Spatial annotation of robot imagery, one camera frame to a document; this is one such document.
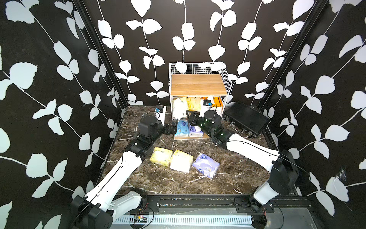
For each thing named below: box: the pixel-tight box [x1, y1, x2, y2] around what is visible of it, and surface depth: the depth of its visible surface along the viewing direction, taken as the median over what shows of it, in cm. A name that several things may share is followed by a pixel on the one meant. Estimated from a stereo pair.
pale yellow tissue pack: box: [172, 97, 188, 121], surface depth 80 cm
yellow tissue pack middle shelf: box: [186, 96, 202, 113], surface depth 85 cm
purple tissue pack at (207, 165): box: [192, 153, 220, 179], surface depth 85 cm
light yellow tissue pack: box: [149, 146, 173, 167], surface depth 90 cm
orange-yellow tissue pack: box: [169, 149, 194, 173], surface depth 88 cm
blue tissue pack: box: [174, 117, 189, 138], surface depth 100 cm
